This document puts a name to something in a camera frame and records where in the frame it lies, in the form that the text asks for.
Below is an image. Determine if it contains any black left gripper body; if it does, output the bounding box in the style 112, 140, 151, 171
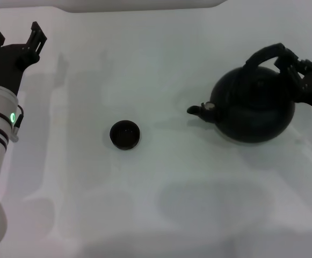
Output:
0, 42, 41, 95

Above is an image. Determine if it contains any black round teapot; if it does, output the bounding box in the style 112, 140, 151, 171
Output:
186, 42, 298, 145

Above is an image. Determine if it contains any small black teacup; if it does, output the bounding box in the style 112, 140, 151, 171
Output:
109, 119, 141, 151

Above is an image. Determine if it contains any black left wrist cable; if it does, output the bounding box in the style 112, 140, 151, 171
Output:
9, 104, 25, 135

